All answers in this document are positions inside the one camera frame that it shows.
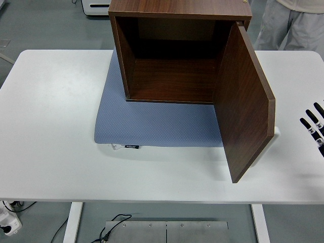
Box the black power strip cable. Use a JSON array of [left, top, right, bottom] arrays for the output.
[[2, 200, 37, 212]]

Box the white table leg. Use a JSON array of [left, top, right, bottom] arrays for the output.
[[251, 204, 270, 243], [62, 202, 84, 243]]

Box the blue-grey mat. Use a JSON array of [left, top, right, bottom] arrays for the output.
[[94, 50, 225, 148]]

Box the person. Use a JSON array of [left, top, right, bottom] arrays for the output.
[[254, 0, 324, 51]]

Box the white power strip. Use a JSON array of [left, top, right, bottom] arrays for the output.
[[0, 206, 23, 236]]

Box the grey metal plate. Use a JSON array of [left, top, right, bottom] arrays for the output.
[[105, 220, 167, 243], [166, 221, 229, 243]]

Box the thin black cable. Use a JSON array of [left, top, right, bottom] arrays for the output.
[[50, 214, 73, 243]]

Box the white appliance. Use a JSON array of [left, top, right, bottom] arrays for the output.
[[83, 0, 113, 17]]

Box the brown wooden cabinet door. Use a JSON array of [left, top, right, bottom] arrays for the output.
[[212, 21, 276, 184]]

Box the brown wooden cabinet body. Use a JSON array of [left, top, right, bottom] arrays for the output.
[[108, 0, 253, 106]]

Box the white door handle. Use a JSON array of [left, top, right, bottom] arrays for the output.
[[249, 126, 281, 168]]

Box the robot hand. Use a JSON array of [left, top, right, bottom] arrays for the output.
[[300, 102, 324, 158]]

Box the grey metal bar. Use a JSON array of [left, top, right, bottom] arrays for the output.
[[0, 52, 15, 65]]

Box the black cable with plug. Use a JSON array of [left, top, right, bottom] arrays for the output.
[[88, 214, 133, 243]]

